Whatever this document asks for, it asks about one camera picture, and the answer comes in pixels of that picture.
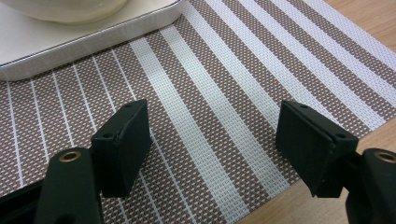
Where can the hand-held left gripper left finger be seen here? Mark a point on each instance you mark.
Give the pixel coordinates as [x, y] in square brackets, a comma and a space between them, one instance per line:
[120, 149]

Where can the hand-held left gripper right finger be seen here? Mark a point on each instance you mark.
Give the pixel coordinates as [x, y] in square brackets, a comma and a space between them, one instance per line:
[311, 146]

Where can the brown white striped woven placemat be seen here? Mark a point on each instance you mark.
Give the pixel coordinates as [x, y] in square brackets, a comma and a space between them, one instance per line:
[218, 102]

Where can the white rectangular tray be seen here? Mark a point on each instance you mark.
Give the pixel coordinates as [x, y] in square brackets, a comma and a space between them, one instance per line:
[46, 46]

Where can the cream ceramic bowl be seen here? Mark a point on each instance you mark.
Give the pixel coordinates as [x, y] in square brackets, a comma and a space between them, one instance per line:
[68, 9]

